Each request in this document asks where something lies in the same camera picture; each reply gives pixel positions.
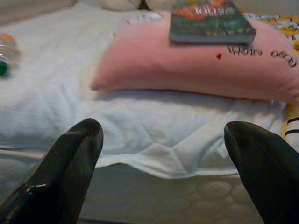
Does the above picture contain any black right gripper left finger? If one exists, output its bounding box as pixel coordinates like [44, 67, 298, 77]
[0, 118, 104, 224]

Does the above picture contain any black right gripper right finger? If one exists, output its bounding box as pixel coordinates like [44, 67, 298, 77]
[224, 120, 299, 224]

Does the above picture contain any pink pillow with embroidered sheep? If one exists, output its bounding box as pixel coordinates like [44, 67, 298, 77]
[90, 10, 299, 105]

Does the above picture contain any dark paperback book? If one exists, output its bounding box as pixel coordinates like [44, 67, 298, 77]
[168, 0, 256, 45]

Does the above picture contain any white quilted bed sheet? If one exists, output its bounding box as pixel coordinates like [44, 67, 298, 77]
[0, 2, 288, 180]

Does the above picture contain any cream quilted mattress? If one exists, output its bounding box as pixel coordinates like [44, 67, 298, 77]
[0, 149, 264, 224]

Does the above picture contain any clear plastic bottle green cap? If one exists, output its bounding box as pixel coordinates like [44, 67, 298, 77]
[0, 33, 21, 79]

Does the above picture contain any yellow cartoon print blanket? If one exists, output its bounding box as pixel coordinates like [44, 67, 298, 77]
[240, 13, 299, 145]

